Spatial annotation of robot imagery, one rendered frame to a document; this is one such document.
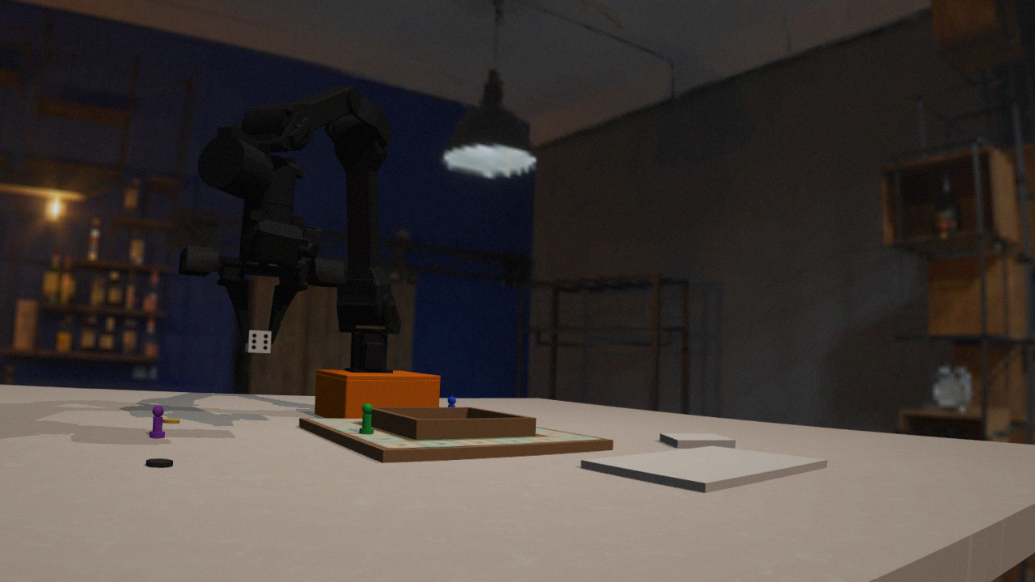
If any green pawn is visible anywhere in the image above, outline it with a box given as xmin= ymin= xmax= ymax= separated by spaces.
xmin=359 ymin=403 xmax=374 ymax=435

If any white die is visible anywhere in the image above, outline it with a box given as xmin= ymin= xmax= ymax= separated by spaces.
xmin=245 ymin=330 xmax=272 ymax=353

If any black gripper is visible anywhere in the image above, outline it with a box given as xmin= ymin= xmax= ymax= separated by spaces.
xmin=179 ymin=203 xmax=348 ymax=345

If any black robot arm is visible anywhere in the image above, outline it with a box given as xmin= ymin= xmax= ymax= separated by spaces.
xmin=197 ymin=86 xmax=401 ymax=373

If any purple game pawn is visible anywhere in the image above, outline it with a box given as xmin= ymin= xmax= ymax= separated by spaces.
xmin=150 ymin=406 xmax=165 ymax=439

